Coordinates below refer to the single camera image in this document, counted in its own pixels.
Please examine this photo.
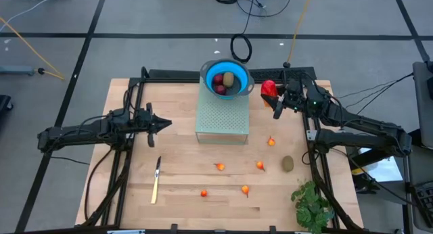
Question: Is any green artificial leafy plant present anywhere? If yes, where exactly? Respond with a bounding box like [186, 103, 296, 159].
[290, 179, 336, 234]

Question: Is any white sheet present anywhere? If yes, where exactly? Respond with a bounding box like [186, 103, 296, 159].
[358, 152, 404, 183]

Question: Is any blue collapsible bowl grey rim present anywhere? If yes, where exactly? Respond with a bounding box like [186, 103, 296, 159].
[200, 59, 256, 101]

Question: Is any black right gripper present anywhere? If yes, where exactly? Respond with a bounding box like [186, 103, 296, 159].
[261, 77, 321, 120]

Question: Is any black floor object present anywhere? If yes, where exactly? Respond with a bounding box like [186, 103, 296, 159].
[0, 94, 14, 113]

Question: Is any yellow hanging cable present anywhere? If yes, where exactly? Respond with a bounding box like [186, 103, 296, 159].
[283, 0, 314, 69]
[0, 16, 67, 81]

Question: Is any pale green perforated metal shelf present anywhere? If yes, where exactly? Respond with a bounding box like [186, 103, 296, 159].
[195, 78, 250, 146]

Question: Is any coiled black floor cable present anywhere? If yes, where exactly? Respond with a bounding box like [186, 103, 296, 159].
[229, 0, 268, 71]

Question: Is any red yellow toy mango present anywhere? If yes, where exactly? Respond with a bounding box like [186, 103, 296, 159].
[260, 79, 279, 100]

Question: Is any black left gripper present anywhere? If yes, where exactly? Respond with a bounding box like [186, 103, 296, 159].
[133, 103, 173, 148]

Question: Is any white floor cable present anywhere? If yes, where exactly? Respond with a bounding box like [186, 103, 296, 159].
[0, 0, 58, 24]

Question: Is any thin black cable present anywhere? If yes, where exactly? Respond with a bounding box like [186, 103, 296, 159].
[334, 73, 415, 122]

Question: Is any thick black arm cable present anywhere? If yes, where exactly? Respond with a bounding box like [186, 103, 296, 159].
[83, 147, 116, 225]

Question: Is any knife with cream handle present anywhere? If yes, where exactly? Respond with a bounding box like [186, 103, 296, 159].
[150, 155, 162, 205]

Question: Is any grey keypad device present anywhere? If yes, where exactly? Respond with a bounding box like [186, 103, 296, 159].
[405, 144, 433, 233]

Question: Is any black support beam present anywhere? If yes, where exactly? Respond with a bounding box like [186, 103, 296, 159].
[407, 128, 424, 147]

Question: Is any brown toy kiwi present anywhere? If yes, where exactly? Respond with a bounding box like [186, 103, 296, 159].
[281, 155, 295, 173]
[223, 71, 235, 88]

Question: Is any grey floor bar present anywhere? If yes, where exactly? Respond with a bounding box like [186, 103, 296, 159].
[0, 65, 35, 76]

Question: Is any grey cabinet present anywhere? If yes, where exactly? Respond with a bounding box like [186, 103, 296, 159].
[411, 60, 433, 149]

